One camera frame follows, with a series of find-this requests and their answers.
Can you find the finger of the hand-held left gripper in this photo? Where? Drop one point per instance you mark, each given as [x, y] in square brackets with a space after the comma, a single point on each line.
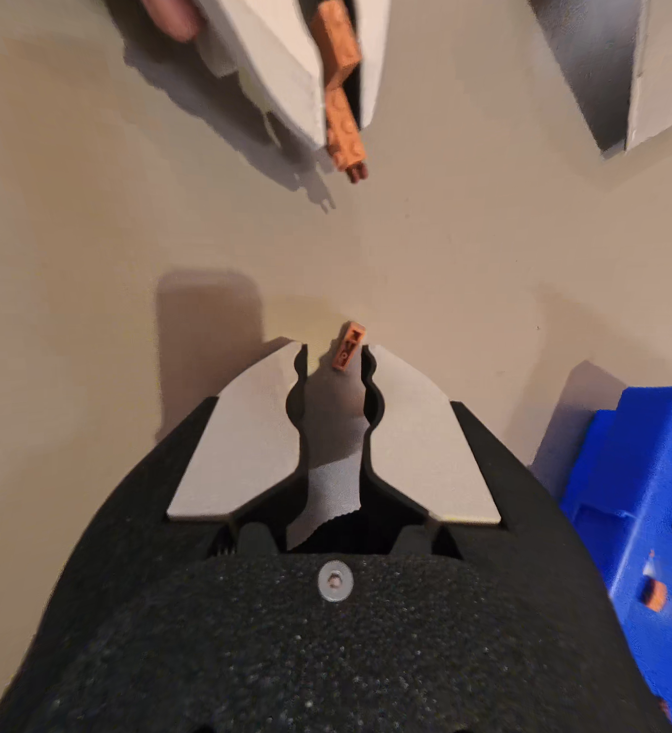
[373, 46]
[273, 57]

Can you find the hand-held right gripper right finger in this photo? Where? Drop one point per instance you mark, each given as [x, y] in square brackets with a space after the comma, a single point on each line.
[433, 452]

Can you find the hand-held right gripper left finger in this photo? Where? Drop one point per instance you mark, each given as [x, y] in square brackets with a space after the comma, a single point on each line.
[239, 452]

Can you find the brown brick assembly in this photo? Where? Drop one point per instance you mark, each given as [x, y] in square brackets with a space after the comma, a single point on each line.
[342, 103]

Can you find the small orange plate brick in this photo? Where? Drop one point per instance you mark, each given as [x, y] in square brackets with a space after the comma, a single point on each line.
[348, 347]

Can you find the blue plastic bin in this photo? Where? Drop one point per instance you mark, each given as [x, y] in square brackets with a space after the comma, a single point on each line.
[657, 481]

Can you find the brick instruction booklet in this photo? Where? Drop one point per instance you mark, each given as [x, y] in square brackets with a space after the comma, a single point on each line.
[645, 69]

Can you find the grey desk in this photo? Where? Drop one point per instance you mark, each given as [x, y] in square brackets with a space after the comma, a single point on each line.
[107, 206]

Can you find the person's left hand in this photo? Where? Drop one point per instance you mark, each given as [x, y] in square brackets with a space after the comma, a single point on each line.
[173, 17]

